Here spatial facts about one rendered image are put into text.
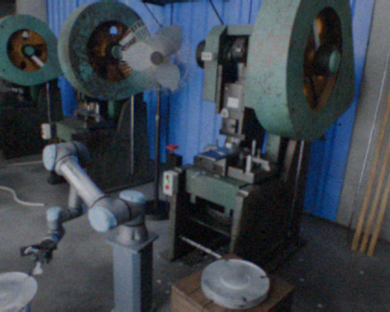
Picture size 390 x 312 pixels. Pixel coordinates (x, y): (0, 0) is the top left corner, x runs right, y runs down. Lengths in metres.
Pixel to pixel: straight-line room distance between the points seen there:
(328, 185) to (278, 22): 1.89
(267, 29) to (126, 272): 1.26
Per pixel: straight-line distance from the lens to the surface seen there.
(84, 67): 2.78
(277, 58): 1.41
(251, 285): 1.49
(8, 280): 1.70
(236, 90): 1.91
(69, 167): 1.61
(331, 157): 2.98
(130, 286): 1.69
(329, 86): 2.03
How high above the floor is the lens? 1.27
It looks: 16 degrees down
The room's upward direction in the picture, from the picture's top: 4 degrees clockwise
